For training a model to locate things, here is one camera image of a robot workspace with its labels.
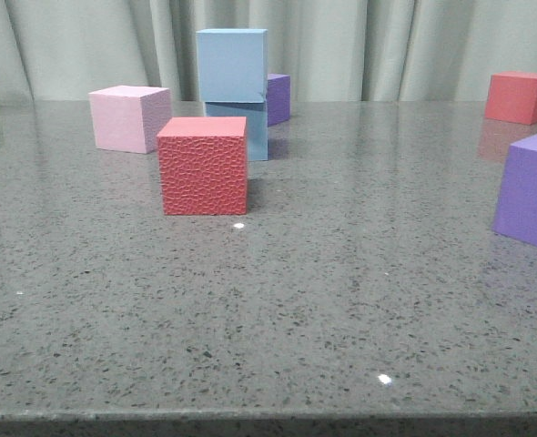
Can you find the pink foam cube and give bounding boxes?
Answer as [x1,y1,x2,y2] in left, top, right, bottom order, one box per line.
[88,86,172,154]

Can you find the purple foam cube rear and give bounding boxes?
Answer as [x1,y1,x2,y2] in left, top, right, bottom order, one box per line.
[267,73,291,127]

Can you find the light blue foam cube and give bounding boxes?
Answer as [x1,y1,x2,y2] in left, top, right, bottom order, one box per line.
[196,28,268,103]

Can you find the red foam cube rear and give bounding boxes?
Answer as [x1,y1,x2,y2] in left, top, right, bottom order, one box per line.
[484,71,537,125]

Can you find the purple foam cube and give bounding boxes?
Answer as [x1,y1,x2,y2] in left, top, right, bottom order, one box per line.
[492,134,537,246]
[267,73,291,127]

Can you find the grey curtain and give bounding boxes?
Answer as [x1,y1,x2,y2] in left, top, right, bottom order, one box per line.
[0,1,537,104]

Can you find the red textured foam cube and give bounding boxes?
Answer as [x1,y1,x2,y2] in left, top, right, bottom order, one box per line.
[157,117,248,215]

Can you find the purple foam cube right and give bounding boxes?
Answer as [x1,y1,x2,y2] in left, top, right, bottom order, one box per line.
[492,134,537,246]

